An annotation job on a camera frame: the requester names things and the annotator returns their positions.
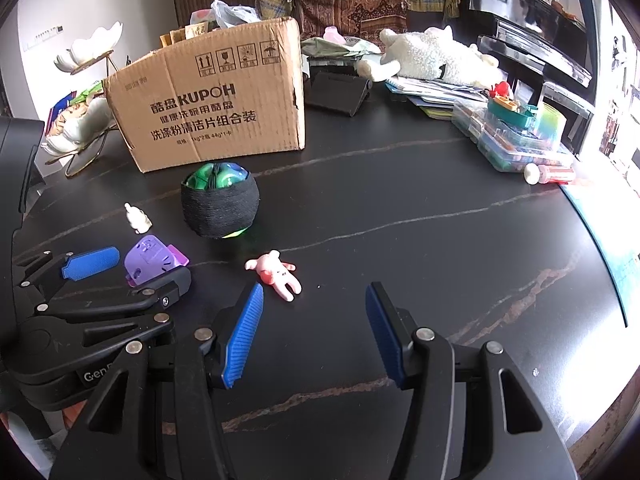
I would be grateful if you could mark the stack of papers and books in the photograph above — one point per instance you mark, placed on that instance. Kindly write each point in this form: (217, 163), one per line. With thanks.
(436, 97)

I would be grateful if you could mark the green wet wipes pack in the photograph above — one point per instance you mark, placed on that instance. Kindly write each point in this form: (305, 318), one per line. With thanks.
(333, 45)

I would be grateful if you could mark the kraft snack bags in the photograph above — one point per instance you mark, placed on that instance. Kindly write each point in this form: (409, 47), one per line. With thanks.
(185, 33)

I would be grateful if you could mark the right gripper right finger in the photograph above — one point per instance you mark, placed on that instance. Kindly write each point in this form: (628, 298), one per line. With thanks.
(507, 432)

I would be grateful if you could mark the pink bunny figurine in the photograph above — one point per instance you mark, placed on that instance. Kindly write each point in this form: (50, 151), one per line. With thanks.
(276, 273)

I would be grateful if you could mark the red white marker tube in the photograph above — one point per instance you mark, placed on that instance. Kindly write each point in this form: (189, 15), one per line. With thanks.
(543, 174)

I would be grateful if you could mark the black phone stand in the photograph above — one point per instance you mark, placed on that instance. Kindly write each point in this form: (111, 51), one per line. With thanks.
(339, 93)

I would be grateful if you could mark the white plastic bag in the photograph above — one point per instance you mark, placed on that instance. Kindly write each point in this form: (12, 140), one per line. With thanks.
(229, 16)

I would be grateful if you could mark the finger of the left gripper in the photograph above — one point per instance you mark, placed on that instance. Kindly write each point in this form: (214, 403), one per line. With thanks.
(41, 277)
(162, 291)

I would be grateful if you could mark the black upright piano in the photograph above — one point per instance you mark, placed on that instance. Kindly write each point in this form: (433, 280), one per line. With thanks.
(533, 42)

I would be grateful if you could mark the colourful toy on box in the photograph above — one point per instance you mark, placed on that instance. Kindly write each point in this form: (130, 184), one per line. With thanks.
(512, 105)

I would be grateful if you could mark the clear bead organizer box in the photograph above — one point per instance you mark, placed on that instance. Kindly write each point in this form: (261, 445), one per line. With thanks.
(511, 139)

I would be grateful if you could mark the white lotus fruit bowl stand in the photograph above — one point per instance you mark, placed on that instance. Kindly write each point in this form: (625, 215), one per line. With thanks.
(78, 124)

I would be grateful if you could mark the purple plastic toy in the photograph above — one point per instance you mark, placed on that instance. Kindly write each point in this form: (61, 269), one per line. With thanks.
(150, 258)

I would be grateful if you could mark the cardboard box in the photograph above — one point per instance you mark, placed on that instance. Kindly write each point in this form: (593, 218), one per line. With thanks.
(231, 92)

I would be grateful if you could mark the black wrapped green ball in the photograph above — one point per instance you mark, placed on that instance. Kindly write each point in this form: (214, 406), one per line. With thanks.
(219, 200)

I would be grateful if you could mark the small white figurine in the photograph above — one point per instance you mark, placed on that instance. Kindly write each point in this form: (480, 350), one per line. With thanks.
(137, 218)

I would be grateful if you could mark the brown patterned cloth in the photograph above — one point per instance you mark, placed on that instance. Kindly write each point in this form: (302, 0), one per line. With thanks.
(363, 19)

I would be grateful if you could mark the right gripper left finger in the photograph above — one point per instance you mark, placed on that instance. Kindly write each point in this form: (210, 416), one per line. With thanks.
(119, 433)

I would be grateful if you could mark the white plush sheep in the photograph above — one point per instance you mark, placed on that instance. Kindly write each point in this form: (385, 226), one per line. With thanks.
(431, 55)

